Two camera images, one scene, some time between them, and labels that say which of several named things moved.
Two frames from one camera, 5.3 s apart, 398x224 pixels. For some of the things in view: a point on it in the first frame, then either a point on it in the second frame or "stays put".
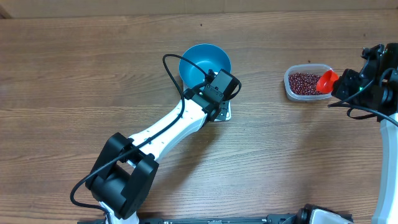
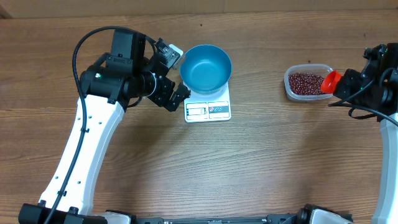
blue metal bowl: (208, 56) stays put
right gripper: (348, 81) stays put
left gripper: (224, 108) to (166, 87)
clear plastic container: (300, 81) stays put
